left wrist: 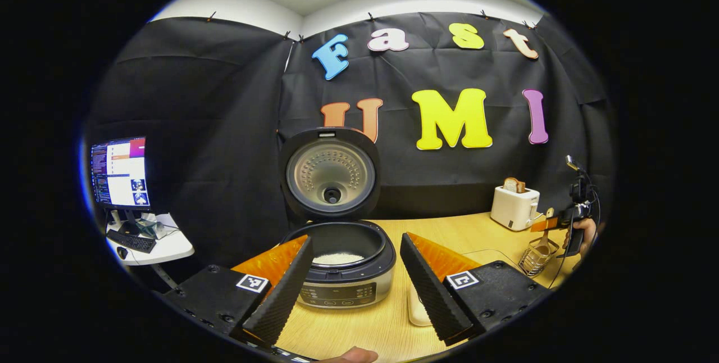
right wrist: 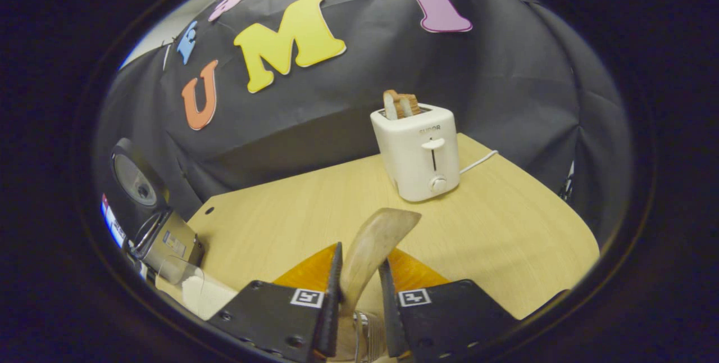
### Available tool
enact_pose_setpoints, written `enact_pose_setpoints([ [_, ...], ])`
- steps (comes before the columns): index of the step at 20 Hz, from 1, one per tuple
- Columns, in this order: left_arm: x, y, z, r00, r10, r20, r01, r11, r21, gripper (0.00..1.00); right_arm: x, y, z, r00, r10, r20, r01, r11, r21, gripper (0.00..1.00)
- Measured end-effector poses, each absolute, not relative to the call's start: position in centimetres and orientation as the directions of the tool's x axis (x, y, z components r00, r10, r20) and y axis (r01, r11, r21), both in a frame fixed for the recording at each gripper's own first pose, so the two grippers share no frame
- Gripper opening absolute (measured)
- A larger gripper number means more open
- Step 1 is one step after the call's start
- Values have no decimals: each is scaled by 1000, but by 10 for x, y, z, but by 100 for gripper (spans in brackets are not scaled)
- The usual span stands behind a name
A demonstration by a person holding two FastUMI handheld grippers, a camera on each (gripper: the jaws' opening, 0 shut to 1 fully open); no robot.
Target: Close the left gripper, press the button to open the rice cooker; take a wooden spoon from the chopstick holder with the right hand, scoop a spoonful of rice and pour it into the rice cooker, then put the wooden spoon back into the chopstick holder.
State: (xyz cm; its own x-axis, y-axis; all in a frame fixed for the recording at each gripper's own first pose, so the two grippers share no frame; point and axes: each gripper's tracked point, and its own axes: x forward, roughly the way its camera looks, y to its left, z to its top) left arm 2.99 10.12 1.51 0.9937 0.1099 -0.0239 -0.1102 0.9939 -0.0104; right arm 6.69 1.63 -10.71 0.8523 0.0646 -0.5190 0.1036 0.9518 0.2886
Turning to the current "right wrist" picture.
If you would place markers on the white toaster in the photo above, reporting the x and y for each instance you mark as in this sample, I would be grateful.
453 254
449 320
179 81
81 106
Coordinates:
415 155

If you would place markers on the wooden spoon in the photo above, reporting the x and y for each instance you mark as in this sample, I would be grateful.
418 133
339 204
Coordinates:
376 239

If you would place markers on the computer monitor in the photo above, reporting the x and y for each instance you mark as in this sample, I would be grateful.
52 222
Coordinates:
112 222

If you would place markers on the white rice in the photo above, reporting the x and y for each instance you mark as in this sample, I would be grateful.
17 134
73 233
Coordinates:
205 295

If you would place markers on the brown toast slice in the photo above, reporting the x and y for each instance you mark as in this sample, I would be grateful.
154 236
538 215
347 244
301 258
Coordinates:
409 104

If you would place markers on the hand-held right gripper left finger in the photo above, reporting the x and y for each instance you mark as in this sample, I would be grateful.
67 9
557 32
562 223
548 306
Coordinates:
334 295

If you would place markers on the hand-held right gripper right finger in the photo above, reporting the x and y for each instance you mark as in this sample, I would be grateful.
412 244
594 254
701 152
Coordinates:
388 301

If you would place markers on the black and silver rice cooker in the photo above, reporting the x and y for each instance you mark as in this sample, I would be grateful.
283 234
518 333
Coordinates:
168 242

